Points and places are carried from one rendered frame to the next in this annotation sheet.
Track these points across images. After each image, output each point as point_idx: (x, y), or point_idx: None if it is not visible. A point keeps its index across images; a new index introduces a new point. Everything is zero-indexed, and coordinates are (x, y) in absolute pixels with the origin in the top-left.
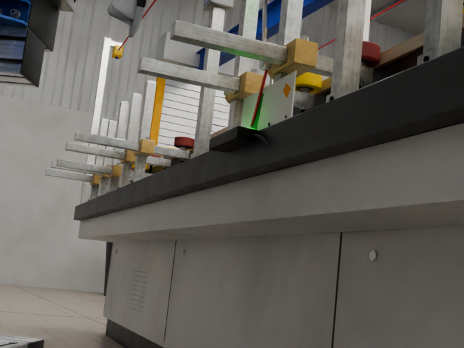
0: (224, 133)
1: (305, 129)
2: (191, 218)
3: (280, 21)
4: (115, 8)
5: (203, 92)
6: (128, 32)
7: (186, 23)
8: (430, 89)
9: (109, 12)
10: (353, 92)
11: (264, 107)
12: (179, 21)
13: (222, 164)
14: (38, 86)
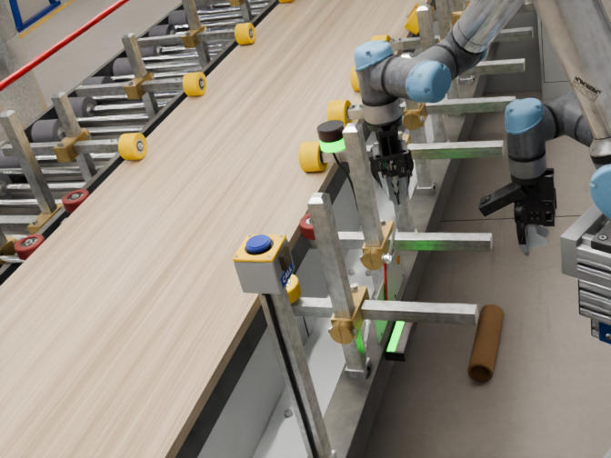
0: (413, 327)
1: (420, 263)
2: None
3: (375, 219)
4: (545, 235)
5: (313, 388)
6: (527, 253)
7: (482, 233)
8: (444, 196)
9: (545, 243)
10: (429, 221)
11: (388, 291)
12: (488, 233)
13: (384, 375)
14: (591, 334)
